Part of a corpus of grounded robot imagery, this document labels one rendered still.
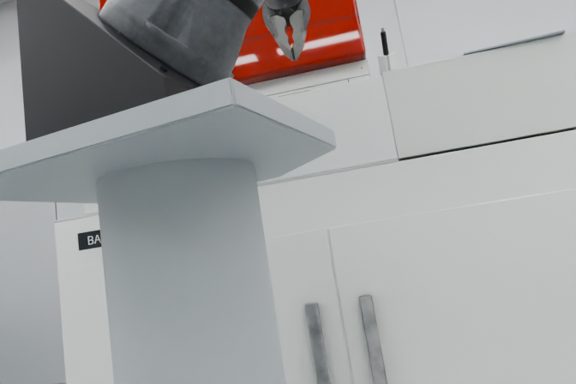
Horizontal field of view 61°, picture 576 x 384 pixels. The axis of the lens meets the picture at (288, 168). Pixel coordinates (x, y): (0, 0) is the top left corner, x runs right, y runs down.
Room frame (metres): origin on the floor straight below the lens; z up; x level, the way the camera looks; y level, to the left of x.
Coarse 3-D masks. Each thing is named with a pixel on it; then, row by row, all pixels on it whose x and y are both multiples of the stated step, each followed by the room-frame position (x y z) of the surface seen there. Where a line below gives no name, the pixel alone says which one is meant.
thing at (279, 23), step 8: (272, 16) 0.86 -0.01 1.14; (280, 16) 0.86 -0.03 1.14; (272, 24) 0.86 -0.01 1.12; (280, 24) 0.86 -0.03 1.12; (280, 32) 0.86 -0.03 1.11; (280, 40) 0.86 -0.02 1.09; (288, 40) 0.86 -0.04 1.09; (280, 48) 0.87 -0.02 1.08; (288, 48) 0.86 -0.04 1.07; (288, 56) 0.86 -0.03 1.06
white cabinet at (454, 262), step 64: (320, 192) 0.78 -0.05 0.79; (384, 192) 0.76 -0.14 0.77; (448, 192) 0.75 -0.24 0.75; (512, 192) 0.73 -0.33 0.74; (64, 256) 0.85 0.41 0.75; (320, 256) 0.78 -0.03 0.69; (384, 256) 0.76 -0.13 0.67; (448, 256) 0.75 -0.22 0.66; (512, 256) 0.73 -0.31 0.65; (64, 320) 0.86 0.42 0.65; (320, 320) 0.77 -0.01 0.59; (384, 320) 0.77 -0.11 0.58; (448, 320) 0.75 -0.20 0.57; (512, 320) 0.74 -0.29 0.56
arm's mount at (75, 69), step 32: (32, 0) 0.41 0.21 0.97; (64, 0) 0.40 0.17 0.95; (32, 32) 0.41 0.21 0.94; (64, 32) 0.40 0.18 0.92; (96, 32) 0.39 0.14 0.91; (32, 64) 0.41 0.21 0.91; (64, 64) 0.40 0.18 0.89; (96, 64) 0.39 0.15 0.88; (128, 64) 0.38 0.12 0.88; (160, 64) 0.39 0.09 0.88; (32, 96) 0.41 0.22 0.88; (64, 96) 0.40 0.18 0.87; (96, 96) 0.39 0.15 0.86; (128, 96) 0.38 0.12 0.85; (160, 96) 0.37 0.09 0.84; (32, 128) 0.41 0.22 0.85; (64, 128) 0.40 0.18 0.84
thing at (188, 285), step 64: (128, 128) 0.32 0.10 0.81; (192, 128) 0.32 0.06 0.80; (256, 128) 0.35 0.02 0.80; (320, 128) 0.44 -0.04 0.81; (0, 192) 0.44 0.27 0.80; (64, 192) 0.49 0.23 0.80; (128, 192) 0.42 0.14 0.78; (192, 192) 0.42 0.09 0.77; (256, 192) 0.49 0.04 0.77; (128, 256) 0.43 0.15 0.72; (192, 256) 0.42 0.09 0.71; (256, 256) 0.46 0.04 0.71; (128, 320) 0.43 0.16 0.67; (192, 320) 0.42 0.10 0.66; (256, 320) 0.45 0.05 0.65
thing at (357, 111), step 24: (288, 96) 0.78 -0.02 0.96; (312, 96) 0.78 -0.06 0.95; (336, 96) 0.77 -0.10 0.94; (360, 96) 0.76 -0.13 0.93; (384, 96) 0.76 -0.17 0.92; (336, 120) 0.77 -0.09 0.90; (360, 120) 0.77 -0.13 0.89; (384, 120) 0.76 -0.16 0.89; (336, 144) 0.77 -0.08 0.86; (360, 144) 0.77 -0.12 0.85; (384, 144) 0.76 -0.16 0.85; (312, 168) 0.78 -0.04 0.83; (336, 168) 0.77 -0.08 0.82
